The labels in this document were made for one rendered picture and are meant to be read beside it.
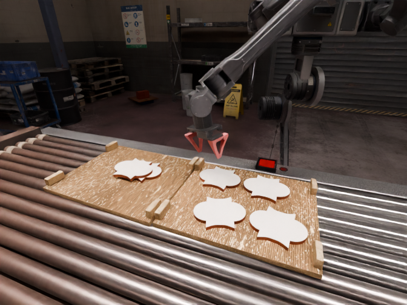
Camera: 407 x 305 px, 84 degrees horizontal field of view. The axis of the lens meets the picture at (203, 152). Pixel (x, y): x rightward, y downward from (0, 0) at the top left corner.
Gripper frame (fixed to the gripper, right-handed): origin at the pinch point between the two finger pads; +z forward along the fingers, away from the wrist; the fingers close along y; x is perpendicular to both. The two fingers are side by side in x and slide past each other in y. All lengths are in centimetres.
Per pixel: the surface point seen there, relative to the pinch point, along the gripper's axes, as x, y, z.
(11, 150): -51, -77, -6
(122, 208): -29.8, -5.6, 6.4
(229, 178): 3.1, 4.7, 10.0
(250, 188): 4.0, 12.6, 11.4
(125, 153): -15.0, -37.6, 2.4
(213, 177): -0.6, 0.7, 9.0
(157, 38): 268, -471, -83
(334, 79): 444, -144, 61
